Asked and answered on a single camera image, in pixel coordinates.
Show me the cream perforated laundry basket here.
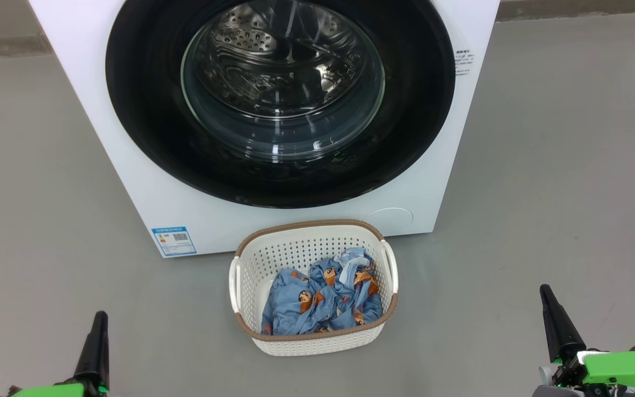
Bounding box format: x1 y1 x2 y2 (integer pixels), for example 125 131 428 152
228 219 400 357

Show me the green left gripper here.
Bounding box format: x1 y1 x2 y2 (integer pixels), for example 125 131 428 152
0 311 110 397

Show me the white front-load washing machine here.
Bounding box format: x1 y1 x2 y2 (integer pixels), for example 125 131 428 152
28 0 501 259

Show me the round black glass washer door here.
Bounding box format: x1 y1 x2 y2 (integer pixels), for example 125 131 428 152
105 0 456 209

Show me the small printed text label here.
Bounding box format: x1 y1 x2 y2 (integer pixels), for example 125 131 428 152
454 49 476 77

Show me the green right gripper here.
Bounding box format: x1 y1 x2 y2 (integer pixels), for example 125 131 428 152
532 284 635 397

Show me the blue energy label sticker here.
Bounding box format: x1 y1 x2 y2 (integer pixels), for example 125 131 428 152
151 226 197 257

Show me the stainless steel washing machine drum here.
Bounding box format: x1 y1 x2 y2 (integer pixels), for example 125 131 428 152
185 0 385 160

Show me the round white filter cover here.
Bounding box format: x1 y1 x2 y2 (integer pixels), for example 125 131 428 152
364 207 415 235

